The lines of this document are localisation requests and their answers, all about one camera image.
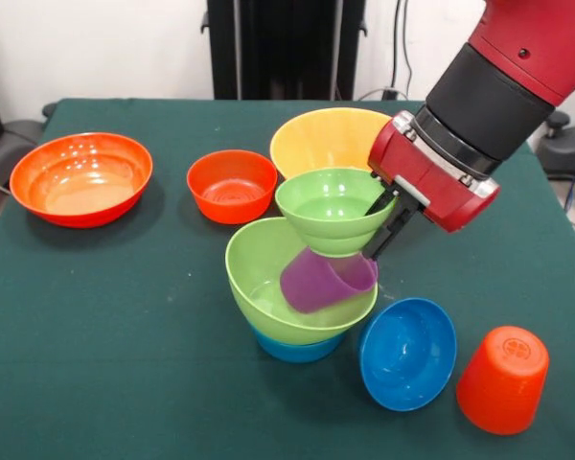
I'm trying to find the small green plastic bowl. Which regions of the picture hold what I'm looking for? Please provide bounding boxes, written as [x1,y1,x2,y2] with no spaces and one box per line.
[274,167,398,259]

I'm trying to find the large red plastic bowl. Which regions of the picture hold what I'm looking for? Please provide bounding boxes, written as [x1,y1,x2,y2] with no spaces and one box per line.
[9,132,154,229]

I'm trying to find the dark green table cloth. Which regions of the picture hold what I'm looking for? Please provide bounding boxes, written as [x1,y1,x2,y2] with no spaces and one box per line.
[0,98,575,460]

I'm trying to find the black chair base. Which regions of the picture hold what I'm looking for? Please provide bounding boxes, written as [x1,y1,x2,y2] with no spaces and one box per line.
[536,109,575,181]

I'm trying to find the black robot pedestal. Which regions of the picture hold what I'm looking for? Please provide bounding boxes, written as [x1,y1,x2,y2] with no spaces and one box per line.
[200,0,368,101]

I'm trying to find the purple plastic cup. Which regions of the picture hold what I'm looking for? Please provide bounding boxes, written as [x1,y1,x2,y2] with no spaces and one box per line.
[279,246,380,314]

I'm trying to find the light blue plastic bowl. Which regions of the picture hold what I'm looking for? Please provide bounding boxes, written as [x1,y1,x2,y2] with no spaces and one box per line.
[248,323,346,364]

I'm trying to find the grey cable loop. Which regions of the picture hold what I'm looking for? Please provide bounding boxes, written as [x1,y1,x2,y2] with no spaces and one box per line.
[355,85,409,102]

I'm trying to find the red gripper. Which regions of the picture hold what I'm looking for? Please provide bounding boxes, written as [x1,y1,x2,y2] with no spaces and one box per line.
[361,109,502,262]

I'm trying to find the dark blue plastic bowl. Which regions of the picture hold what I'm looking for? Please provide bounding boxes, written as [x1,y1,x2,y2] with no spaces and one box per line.
[357,296,458,413]

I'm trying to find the large orange plastic bowl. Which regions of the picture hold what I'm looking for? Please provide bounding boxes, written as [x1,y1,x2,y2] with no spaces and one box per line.
[269,107,394,181]

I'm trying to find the large green plastic bowl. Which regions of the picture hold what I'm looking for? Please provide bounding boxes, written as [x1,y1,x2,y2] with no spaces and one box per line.
[224,216,380,346]

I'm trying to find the black wall cable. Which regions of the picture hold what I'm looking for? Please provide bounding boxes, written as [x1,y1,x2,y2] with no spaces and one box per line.
[393,0,414,92]

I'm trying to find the red plastic cup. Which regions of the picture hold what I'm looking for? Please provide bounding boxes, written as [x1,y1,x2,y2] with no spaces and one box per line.
[455,325,551,437]

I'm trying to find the small red plastic bowl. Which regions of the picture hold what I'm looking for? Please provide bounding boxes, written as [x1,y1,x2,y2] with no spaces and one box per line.
[186,149,279,225]

